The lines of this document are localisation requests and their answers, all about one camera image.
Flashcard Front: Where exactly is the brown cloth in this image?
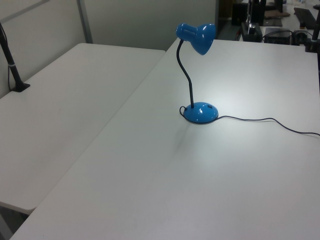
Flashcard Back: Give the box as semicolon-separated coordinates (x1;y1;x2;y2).
264;9;291;20

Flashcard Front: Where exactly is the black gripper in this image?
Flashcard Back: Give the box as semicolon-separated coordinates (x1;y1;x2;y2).
240;21;264;43

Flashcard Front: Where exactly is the blue desk lamp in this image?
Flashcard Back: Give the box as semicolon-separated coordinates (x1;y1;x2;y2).
174;22;220;124

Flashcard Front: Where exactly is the black electronics box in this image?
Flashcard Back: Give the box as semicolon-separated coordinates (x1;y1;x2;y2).
262;26;294;46

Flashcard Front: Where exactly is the grey metal partition post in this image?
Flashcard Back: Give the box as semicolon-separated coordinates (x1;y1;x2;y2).
76;0;94;44

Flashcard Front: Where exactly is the black camera stand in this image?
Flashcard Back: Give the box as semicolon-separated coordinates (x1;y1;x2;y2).
302;13;320;54

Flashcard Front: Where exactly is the white side table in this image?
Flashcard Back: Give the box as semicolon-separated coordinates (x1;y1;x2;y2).
0;42;167;211

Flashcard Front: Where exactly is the black camera pole with clamp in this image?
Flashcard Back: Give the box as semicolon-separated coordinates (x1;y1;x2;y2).
0;22;31;94

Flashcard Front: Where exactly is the black lamp power cord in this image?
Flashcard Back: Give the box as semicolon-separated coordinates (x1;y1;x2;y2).
179;105;320;138

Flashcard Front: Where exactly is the black keyboard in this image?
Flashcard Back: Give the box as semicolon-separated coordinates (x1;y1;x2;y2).
293;7;319;29

